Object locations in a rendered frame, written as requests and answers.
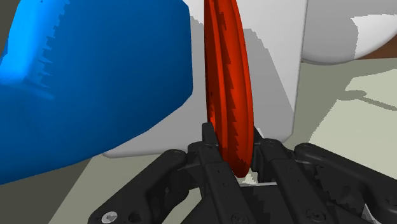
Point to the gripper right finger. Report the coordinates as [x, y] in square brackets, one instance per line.
[328, 173]

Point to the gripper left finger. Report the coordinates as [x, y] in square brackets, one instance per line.
[214, 176]

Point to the red plate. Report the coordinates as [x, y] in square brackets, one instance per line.
[228, 93]

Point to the white toilet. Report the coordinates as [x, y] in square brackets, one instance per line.
[273, 34]

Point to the blue blocky object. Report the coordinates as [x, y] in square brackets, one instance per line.
[93, 86]

